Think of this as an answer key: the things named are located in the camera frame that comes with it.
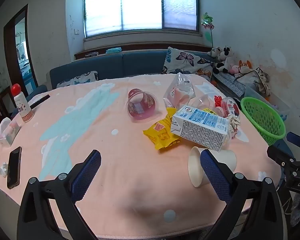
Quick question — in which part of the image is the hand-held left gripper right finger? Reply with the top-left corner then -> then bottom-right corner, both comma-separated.
200,149 -> 289,240

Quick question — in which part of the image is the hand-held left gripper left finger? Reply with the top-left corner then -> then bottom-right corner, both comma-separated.
17,149 -> 102,240

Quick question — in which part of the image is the white paper cup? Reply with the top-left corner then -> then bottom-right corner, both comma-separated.
188,146 -> 237,188

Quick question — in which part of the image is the green plastic mesh basket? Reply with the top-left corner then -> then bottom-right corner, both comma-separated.
240,97 -> 287,146

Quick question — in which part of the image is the plastic jelly cup printed lid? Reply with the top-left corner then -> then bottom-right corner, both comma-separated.
220,97 -> 241,118

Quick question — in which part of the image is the blue plastic stool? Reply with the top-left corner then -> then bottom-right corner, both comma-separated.
271,139 -> 294,159

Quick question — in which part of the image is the blue and white milk carton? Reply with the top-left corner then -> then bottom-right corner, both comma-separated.
170,105 -> 231,152

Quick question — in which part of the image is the plastic bottle green yellow label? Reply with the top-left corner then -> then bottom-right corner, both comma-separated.
202,106 -> 224,117

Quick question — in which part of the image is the yellow snack packet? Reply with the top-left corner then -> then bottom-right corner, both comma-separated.
143,107 -> 183,150

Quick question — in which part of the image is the clear plastic cup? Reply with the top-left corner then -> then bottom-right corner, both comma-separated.
194,94 -> 212,109

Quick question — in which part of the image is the black smartphone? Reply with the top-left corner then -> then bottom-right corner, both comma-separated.
7,146 -> 22,190

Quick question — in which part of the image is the beige cloth bag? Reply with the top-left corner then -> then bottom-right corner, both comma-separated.
236,67 -> 272,98

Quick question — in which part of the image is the black remote control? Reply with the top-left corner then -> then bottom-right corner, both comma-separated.
29,94 -> 51,110

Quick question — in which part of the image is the white tissue pack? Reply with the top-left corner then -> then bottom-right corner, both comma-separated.
0,117 -> 22,147

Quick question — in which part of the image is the dark patterned cushion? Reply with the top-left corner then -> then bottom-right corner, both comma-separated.
212,72 -> 246,98

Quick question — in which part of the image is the clear plastic bag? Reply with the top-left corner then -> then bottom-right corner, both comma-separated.
163,72 -> 196,110

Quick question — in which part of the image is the white bottle red round cap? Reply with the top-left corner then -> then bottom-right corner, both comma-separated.
11,84 -> 35,123

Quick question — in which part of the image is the orange plush fox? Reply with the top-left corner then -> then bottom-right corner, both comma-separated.
238,60 -> 252,73

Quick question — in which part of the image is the clear cup red label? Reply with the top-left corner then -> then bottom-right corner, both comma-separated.
125,88 -> 159,123

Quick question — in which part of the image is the small butterfly print pillow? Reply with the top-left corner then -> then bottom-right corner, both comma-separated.
56,71 -> 99,88

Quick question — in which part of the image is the blue sofa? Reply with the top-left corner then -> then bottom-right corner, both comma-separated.
49,50 -> 217,90

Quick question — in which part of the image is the black and white plush mouse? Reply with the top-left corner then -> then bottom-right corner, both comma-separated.
213,46 -> 237,75

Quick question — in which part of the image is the dark wooden cabinet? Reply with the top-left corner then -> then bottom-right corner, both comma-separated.
0,85 -> 15,135

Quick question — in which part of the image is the large butterfly print pillow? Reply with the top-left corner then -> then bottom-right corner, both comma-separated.
162,47 -> 215,82

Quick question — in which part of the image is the brown wooden ledge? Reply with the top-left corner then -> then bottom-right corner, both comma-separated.
74,42 -> 214,60

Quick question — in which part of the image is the colourful pinwheel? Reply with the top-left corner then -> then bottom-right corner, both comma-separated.
201,12 -> 215,48

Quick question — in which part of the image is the window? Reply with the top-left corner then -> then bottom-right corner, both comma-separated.
83,0 -> 200,38

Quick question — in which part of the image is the white knotted rope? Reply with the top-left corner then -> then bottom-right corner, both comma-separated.
227,115 -> 241,139

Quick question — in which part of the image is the dark wooden door frame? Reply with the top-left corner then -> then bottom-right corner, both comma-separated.
4,4 -> 39,93

